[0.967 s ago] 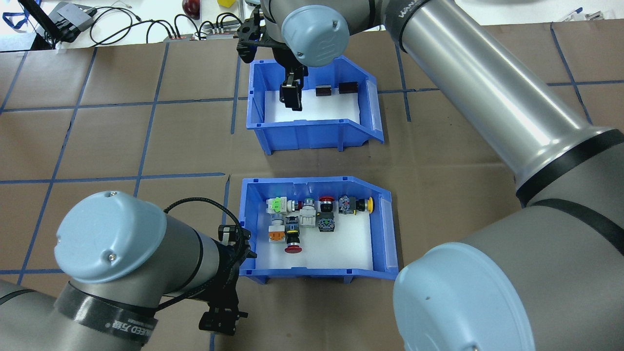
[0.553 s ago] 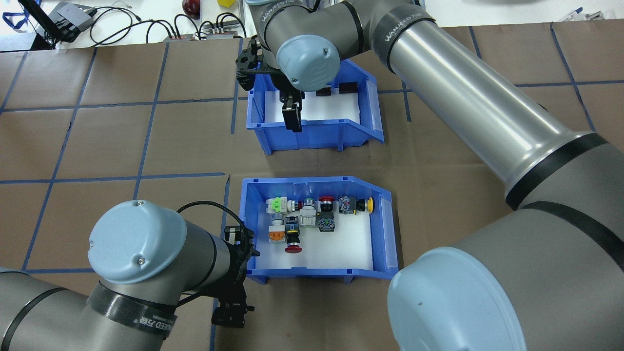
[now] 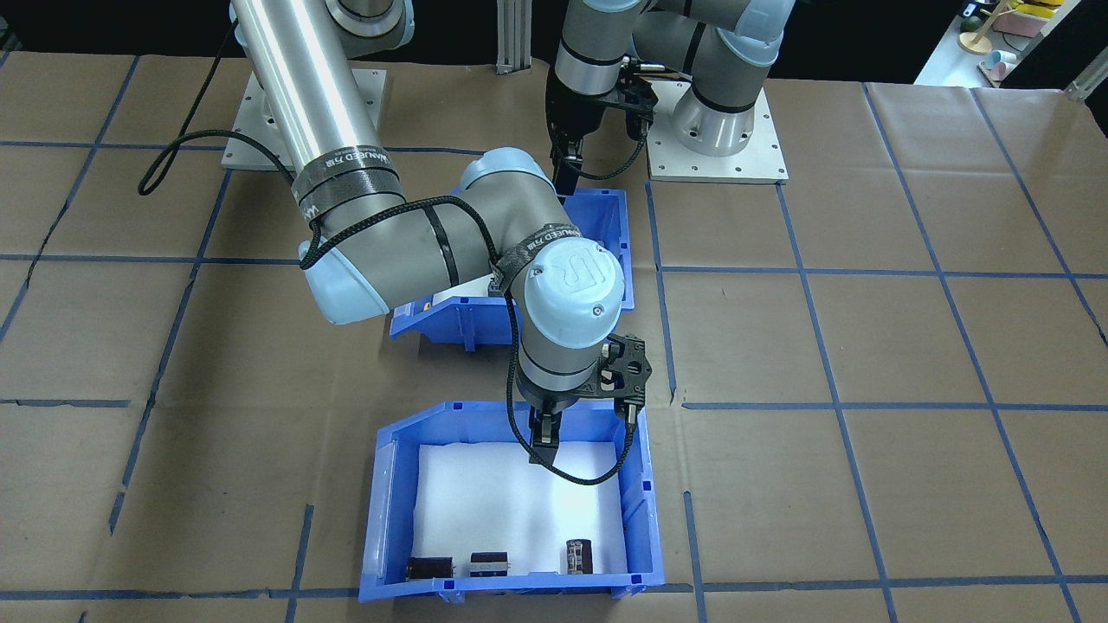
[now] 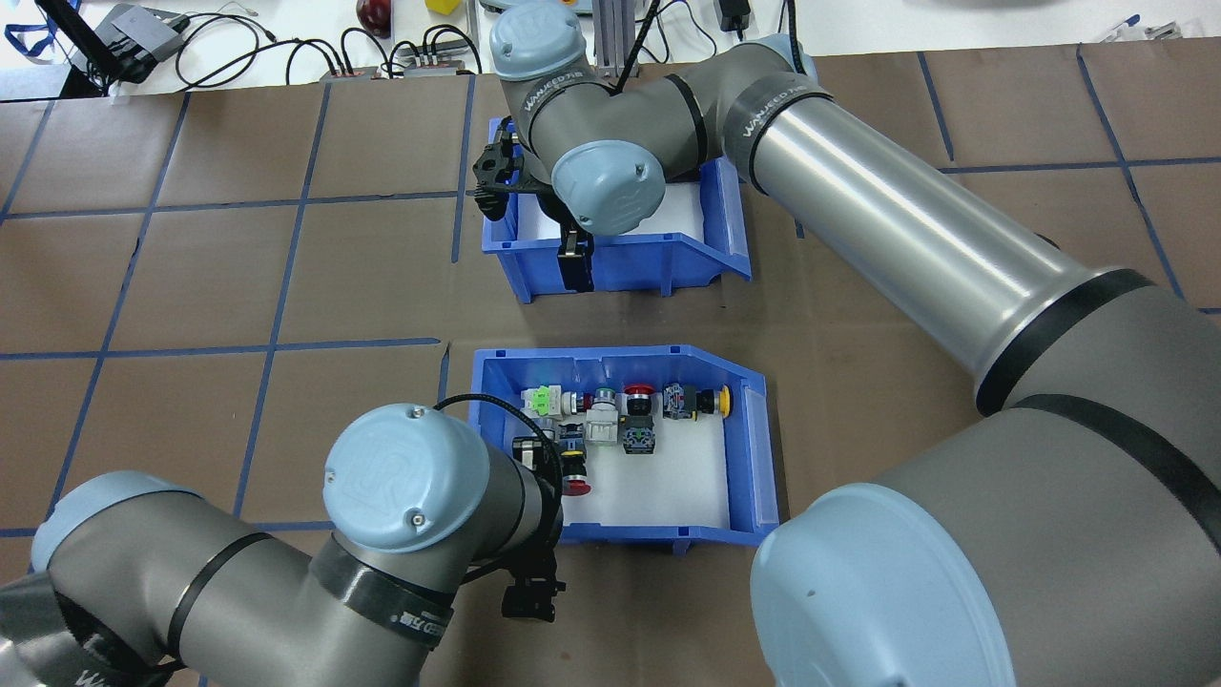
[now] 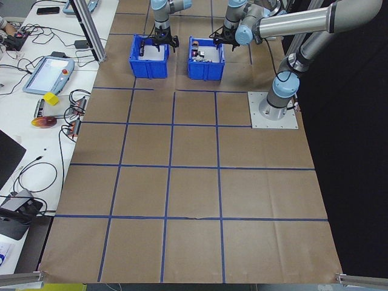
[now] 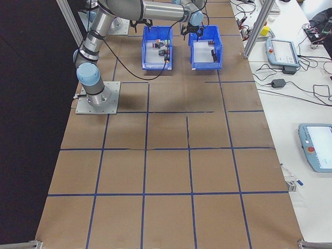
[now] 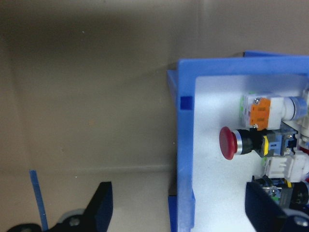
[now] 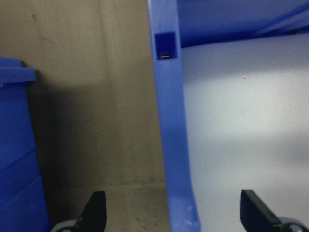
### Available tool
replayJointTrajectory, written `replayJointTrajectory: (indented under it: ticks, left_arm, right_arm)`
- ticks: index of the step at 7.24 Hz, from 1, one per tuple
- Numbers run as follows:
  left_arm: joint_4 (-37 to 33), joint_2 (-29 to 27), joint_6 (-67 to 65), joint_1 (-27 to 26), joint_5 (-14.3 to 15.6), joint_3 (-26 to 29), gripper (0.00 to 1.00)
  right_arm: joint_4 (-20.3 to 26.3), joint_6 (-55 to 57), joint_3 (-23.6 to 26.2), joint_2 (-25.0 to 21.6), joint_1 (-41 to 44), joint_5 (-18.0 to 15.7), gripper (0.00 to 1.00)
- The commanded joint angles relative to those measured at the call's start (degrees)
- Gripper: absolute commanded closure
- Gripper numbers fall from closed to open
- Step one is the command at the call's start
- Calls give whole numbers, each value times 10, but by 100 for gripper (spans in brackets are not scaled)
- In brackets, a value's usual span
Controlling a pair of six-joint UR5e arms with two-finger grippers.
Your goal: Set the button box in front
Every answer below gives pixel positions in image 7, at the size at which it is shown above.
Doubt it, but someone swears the blue bin with buttons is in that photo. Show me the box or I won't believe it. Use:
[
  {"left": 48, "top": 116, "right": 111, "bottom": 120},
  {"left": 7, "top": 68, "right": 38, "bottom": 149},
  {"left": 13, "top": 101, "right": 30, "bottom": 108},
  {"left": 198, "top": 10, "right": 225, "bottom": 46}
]
[{"left": 166, "top": 50, "right": 309, "bottom": 232}]

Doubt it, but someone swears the green white contact push button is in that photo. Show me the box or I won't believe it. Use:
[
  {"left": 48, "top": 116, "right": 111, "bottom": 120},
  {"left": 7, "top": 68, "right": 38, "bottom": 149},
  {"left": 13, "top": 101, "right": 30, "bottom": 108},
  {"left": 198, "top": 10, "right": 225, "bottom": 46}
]
[{"left": 262, "top": 154, "right": 309, "bottom": 183}]

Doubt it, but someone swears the red mushroom push button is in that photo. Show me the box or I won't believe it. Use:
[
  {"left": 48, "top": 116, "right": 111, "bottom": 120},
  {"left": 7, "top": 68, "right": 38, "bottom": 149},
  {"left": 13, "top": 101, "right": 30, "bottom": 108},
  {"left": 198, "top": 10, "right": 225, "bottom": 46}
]
[{"left": 219, "top": 126, "right": 299, "bottom": 161}]

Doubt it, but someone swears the orange contact blue push button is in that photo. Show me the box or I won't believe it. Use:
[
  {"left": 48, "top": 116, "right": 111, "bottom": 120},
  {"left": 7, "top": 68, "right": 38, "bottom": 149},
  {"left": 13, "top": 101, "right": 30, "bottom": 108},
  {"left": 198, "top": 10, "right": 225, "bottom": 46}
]
[{"left": 240, "top": 93, "right": 309, "bottom": 131}]

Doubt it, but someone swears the white foam bin liner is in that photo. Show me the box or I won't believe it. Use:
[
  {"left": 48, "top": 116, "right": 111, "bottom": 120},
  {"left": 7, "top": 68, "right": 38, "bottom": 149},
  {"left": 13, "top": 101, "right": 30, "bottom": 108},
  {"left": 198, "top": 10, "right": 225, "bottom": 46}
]
[{"left": 193, "top": 74, "right": 309, "bottom": 232}]

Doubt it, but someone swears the white block selector switch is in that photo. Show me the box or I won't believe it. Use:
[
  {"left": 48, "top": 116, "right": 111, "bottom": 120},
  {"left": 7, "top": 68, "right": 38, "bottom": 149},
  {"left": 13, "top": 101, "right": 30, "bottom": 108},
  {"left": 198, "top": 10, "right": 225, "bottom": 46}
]
[{"left": 295, "top": 119, "right": 309, "bottom": 155}]

